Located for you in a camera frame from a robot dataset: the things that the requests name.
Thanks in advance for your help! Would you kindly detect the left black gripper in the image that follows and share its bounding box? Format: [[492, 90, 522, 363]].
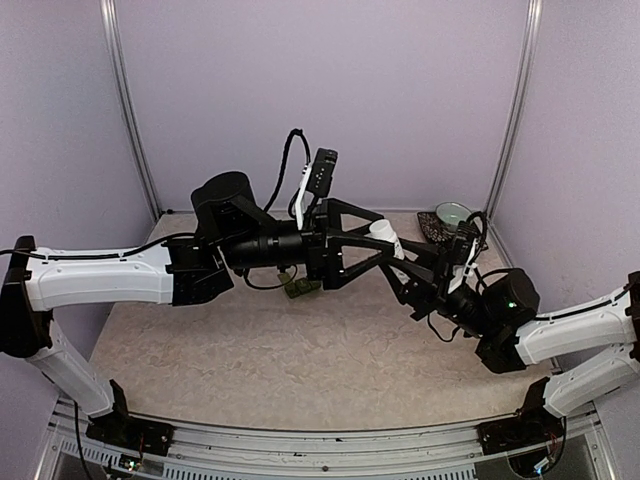
[[221, 198, 397, 291]]

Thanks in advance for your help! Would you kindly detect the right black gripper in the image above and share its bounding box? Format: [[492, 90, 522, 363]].
[[382, 237, 497, 339]]

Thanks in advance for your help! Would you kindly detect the white pill bottle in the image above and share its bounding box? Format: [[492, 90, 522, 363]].
[[367, 219, 405, 260]]

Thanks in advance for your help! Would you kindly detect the green pill organizer box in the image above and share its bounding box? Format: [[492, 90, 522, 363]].
[[278, 272, 322, 299]]

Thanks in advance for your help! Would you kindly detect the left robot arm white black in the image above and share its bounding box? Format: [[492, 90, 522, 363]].
[[1, 149, 404, 451]]

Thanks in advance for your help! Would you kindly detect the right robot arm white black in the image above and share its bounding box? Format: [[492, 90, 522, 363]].
[[381, 239, 639, 444]]

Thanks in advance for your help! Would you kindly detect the black patterned tray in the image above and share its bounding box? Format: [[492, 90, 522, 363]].
[[417, 211, 488, 251]]

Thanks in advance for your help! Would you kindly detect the pale green bowl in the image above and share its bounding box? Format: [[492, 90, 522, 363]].
[[435, 202, 472, 233]]

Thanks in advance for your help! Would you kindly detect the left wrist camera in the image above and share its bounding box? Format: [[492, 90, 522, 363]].
[[305, 148, 338, 198]]

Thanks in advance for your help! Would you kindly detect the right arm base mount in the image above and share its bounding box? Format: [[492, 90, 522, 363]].
[[477, 416, 564, 455]]

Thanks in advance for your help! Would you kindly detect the front aluminium rail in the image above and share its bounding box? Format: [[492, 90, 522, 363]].
[[34, 414, 616, 480]]

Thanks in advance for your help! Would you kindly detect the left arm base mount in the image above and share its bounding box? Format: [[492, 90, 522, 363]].
[[86, 412, 175, 457]]

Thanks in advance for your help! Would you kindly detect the right aluminium frame post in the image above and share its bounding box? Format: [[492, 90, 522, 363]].
[[484, 0, 544, 222]]

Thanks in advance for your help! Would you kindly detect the aluminium frame post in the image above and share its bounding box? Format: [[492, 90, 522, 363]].
[[484, 0, 544, 222], [99, 0, 163, 221]]

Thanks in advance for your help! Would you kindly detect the left aluminium frame post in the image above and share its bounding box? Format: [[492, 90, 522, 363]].
[[99, 0, 163, 221]]

